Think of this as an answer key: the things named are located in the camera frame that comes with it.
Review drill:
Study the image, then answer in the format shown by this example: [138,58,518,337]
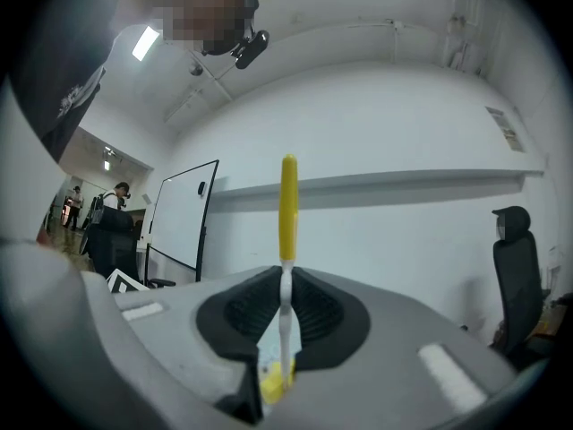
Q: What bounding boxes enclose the black office chair with headrest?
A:
[489,204,573,369]

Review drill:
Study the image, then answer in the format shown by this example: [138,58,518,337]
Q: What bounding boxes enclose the person's black shirt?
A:
[7,0,136,164]

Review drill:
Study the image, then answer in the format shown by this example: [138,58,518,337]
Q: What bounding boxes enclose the ceiling light panel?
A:
[130,24,162,63]

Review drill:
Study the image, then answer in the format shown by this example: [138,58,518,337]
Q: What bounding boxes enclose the wall-mounted notice panel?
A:
[484,105,526,154]

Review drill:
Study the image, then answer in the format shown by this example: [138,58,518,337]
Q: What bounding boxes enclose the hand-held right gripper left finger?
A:
[2,238,285,427]

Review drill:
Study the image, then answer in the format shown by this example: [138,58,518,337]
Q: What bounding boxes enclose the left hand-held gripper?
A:
[106,267,151,295]

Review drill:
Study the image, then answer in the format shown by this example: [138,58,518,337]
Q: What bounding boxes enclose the black low-back office chair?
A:
[79,204,176,288]

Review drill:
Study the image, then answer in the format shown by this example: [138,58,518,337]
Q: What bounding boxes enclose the person's head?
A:
[150,0,261,58]

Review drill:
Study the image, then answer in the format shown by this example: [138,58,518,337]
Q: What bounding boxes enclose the white wall pipes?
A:
[441,13,490,79]

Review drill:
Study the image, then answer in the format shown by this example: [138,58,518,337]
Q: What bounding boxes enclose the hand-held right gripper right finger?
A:
[268,266,550,430]

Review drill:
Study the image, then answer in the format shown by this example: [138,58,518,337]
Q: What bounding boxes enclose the black-framed whiteboard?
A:
[146,159,221,282]

